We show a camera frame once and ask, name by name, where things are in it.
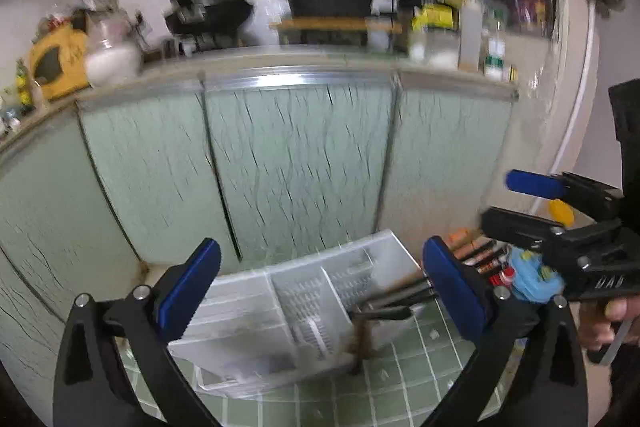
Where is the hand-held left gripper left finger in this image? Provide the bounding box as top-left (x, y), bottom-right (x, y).
top-left (52, 237), bottom-right (223, 427)

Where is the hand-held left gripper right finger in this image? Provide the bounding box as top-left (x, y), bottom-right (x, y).
top-left (422, 234), bottom-right (588, 427)

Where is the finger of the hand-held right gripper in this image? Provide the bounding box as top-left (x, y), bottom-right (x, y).
top-left (481, 207), bottom-right (568, 251)
top-left (506, 169), bottom-right (623, 220)

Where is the black chopstick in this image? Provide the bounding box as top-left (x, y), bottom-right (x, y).
top-left (360, 284), bottom-right (435, 308)
top-left (352, 304), bottom-right (413, 323)

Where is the wooden chopstick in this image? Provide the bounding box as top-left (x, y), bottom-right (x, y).
top-left (367, 271), bottom-right (428, 295)
top-left (345, 317), bottom-right (376, 375)

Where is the white grey utensil holder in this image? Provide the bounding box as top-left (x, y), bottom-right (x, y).
top-left (167, 229), bottom-right (426, 395)

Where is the person's right forearm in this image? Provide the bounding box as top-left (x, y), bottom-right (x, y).
top-left (607, 354), bottom-right (640, 413)

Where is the person's right hand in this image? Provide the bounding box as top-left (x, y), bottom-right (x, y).
top-left (577, 294), bottom-right (640, 365)

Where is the green grid tablecloth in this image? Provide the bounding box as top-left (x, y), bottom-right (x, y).
top-left (117, 292), bottom-right (531, 427)

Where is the green label bottle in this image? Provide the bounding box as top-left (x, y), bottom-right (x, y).
top-left (482, 22), bottom-right (507, 82)

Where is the white squeeze bottle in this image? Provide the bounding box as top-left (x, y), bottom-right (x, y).
top-left (457, 0), bottom-right (486, 72)

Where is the white ceramic pot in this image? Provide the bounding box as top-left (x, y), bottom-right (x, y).
top-left (82, 14), bottom-right (143, 88)

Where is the wooden cutting board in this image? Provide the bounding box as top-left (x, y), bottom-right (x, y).
top-left (270, 17), bottom-right (403, 35)

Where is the yellow kitchen appliance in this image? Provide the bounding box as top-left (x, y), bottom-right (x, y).
top-left (27, 29), bottom-right (93, 100)

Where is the black wok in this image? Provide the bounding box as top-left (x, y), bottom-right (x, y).
top-left (162, 0), bottom-right (256, 38)

